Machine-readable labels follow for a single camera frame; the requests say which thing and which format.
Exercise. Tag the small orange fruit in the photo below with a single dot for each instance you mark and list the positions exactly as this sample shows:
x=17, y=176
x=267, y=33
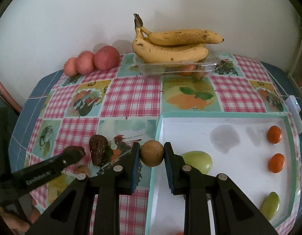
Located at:
x=200, y=75
x=187, y=70

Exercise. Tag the small green mango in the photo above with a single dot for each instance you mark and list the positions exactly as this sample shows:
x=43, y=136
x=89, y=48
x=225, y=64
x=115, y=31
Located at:
x=270, y=205

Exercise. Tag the large red apple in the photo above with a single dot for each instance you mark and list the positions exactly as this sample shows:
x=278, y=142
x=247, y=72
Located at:
x=107, y=57

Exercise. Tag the clear plastic container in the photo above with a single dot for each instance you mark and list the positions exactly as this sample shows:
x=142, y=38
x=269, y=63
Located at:
x=151, y=68

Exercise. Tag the pink chair backrest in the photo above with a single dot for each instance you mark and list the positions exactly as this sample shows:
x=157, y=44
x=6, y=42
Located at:
x=4, y=91

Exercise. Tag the elongated dark passion fruit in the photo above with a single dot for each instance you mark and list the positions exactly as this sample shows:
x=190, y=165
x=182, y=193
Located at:
x=98, y=150

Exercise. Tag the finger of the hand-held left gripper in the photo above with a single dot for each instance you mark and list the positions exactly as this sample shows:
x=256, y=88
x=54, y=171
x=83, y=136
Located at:
x=72, y=157

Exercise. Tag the checked printed tablecloth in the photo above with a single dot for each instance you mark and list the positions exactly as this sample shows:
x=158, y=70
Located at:
x=141, y=95

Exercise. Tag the white tray with teal rim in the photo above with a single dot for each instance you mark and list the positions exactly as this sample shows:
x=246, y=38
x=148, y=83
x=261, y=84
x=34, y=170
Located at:
x=239, y=178

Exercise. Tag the person's left hand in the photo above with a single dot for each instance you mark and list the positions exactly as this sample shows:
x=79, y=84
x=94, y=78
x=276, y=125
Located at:
x=35, y=214

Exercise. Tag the large green mango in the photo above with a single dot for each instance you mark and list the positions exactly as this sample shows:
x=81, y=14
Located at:
x=200, y=161

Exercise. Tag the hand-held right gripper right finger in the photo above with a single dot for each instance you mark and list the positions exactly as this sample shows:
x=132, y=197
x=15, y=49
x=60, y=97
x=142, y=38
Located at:
x=168, y=171

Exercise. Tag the white plastic device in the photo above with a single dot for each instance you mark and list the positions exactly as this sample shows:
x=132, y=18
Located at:
x=293, y=107

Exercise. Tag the small red apple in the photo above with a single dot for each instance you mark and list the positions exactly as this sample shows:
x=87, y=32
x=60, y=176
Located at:
x=70, y=66

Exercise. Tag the round dark passion fruit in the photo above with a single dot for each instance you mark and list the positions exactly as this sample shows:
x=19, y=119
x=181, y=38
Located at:
x=74, y=149

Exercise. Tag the small tan fruit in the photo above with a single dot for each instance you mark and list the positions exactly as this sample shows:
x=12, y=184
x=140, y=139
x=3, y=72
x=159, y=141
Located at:
x=82, y=169

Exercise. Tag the yellow spotted banana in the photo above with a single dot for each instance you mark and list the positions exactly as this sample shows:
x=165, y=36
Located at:
x=170, y=53
x=182, y=36

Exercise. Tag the round brown fruit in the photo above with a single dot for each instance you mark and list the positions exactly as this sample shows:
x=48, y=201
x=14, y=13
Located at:
x=152, y=153

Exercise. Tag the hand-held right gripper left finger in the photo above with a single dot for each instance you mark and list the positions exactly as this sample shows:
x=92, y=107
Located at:
x=135, y=173

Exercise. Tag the medium red apple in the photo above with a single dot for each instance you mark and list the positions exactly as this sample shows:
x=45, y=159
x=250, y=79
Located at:
x=85, y=62

